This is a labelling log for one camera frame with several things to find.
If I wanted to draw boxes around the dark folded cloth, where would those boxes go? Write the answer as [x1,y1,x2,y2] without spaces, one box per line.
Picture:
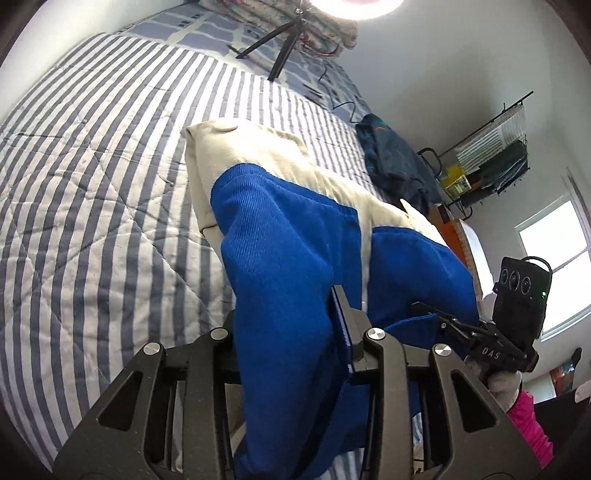
[466,141,529,206]

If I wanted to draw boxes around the black cable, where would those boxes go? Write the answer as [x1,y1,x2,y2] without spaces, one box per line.
[305,62,370,124]

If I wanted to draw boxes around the black wire rack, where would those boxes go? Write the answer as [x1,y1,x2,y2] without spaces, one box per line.
[418,91,534,222]

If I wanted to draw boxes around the beige jacket with blue lining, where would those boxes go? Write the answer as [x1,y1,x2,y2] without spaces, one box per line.
[185,119,485,480]

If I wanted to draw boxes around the person's right hand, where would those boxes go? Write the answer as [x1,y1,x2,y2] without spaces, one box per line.
[464,357,523,411]

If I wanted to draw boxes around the blue white striped blanket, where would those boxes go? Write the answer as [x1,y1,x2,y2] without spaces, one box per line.
[0,32,402,472]

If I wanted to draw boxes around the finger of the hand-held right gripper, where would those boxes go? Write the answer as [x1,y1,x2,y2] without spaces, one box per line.
[438,322,484,348]
[409,301,479,335]

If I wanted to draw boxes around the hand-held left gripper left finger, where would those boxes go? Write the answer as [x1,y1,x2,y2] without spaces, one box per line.
[53,311,243,480]

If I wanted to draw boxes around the dark teal clothes pile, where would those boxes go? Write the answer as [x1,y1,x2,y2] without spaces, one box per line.
[355,113,444,217]

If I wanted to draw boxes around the yellow box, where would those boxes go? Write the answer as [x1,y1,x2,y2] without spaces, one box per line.
[441,161,469,197]

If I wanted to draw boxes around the orange box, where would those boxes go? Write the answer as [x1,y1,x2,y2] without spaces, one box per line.
[431,205,485,278]

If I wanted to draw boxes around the window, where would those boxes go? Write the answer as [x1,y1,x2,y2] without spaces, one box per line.
[515,194,591,340]

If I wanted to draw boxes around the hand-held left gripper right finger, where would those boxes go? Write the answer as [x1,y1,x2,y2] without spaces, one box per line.
[330,285,542,480]

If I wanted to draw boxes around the folded floral quilt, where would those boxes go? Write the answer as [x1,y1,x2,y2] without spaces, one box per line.
[198,0,358,58]

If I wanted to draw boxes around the person's right forearm pink sleeve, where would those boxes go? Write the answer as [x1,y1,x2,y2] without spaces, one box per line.
[505,390,555,469]

